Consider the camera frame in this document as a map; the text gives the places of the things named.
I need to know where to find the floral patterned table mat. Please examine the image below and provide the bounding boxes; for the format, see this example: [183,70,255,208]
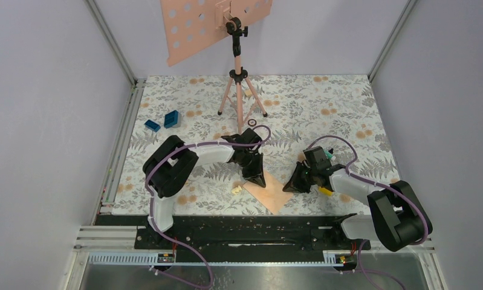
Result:
[112,75,400,216]

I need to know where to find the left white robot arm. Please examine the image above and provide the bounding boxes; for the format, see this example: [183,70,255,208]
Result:
[142,125,271,248]

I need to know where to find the yellow toy brick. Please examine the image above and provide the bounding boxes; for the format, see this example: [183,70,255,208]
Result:
[318,187,333,196]

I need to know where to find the cream chess knight piece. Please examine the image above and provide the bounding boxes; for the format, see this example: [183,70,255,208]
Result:
[231,185,243,195]

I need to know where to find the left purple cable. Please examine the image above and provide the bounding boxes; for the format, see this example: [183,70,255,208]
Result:
[144,124,273,290]

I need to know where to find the large blue toy brick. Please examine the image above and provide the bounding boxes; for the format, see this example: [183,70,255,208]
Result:
[163,110,182,129]

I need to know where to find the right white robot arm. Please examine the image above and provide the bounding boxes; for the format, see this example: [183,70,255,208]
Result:
[283,146,433,252]

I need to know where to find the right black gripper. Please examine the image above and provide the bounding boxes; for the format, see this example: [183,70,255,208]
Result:
[284,161,318,194]

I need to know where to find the pink perforated music stand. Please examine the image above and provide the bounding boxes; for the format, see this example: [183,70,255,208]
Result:
[159,0,274,135]

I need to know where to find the small blue toy brick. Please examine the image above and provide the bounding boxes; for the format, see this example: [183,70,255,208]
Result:
[144,120,161,133]

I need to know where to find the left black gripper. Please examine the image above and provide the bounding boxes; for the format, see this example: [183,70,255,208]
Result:
[238,150,265,187]

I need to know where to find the tan paper envelope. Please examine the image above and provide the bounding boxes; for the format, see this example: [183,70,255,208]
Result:
[242,170,294,214]

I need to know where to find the green white glue stick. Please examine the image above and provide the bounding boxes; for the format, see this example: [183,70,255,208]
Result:
[324,150,335,160]

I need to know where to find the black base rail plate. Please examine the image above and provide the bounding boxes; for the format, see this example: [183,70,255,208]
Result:
[94,214,381,265]

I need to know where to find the small beige wooden block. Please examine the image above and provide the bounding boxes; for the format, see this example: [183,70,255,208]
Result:
[244,89,253,98]

